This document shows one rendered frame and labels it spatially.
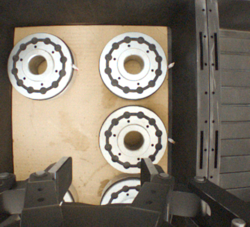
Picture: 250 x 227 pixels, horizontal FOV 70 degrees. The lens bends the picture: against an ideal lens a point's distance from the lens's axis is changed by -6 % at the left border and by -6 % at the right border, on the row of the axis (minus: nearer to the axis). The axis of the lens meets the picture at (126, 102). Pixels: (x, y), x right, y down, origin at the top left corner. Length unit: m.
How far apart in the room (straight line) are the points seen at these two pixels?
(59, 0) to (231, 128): 0.34
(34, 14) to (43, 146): 0.21
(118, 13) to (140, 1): 0.05
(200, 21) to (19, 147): 0.33
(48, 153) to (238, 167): 0.33
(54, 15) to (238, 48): 0.31
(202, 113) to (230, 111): 0.14
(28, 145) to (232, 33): 0.40
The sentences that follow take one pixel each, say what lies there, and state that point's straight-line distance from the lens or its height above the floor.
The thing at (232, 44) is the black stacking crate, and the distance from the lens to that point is 0.38.
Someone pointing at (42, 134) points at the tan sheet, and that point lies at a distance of 0.34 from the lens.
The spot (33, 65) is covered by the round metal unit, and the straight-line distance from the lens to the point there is 0.33.
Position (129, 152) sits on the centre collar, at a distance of 0.28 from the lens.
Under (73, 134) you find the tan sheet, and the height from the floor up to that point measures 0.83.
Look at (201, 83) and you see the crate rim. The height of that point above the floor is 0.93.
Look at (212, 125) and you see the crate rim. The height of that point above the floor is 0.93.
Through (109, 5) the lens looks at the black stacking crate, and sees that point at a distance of 0.28.
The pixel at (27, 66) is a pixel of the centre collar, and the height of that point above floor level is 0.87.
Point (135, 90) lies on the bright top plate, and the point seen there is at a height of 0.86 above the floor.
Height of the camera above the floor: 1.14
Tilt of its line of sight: 88 degrees down
